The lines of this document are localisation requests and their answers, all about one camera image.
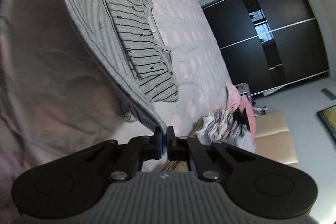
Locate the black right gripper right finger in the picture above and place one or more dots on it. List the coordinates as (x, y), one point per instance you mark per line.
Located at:
(190, 150)

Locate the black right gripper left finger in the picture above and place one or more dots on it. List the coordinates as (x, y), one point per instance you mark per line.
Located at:
(135, 152)

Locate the grey striped bow top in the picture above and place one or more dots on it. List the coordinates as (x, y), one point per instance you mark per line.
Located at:
(123, 37)

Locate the stack of folded clothes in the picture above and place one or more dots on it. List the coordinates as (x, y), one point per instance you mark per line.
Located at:
(229, 126)

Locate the pink pillow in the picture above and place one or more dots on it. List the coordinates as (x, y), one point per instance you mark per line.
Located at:
(236, 101)

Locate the white bedside table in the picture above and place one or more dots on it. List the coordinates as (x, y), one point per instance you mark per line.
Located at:
(244, 90)

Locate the beige padded headboard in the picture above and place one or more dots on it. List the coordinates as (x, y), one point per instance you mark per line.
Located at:
(273, 139)

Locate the grey pink-dotted bed sheet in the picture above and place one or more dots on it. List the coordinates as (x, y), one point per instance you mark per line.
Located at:
(55, 99)

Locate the black sliding wardrobe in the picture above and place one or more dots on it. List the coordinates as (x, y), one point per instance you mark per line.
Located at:
(268, 44)

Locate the landscape wall painting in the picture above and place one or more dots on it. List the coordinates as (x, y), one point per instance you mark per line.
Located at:
(328, 118)

